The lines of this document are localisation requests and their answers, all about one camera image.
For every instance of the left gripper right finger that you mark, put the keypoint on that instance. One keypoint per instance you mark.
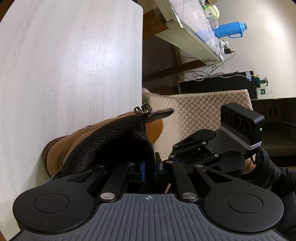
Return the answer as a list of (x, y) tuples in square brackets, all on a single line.
[(212, 184)]

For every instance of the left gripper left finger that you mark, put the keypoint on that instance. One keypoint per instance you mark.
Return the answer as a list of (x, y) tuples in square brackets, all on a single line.
[(65, 203)]

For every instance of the brown leather work boot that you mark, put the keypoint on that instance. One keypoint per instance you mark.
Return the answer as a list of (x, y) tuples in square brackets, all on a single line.
[(112, 156)]

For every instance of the black jacket sleeve forearm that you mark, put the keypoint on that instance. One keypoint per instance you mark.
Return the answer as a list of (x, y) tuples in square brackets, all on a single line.
[(280, 181)]

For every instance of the person's right hand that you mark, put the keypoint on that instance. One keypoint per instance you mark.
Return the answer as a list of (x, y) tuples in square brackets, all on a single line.
[(249, 165)]

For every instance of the black box on floor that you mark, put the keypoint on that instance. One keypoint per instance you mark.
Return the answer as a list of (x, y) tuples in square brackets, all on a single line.
[(230, 81)]

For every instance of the beige quilted chair cushion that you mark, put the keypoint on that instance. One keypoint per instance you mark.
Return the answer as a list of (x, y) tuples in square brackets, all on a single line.
[(192, 112)]

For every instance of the blue thermos jug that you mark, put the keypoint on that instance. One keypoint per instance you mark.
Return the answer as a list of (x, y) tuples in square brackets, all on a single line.
[(231, 30)]

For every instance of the white dining table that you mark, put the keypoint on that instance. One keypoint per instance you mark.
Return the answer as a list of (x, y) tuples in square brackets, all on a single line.
[(189, 29)]

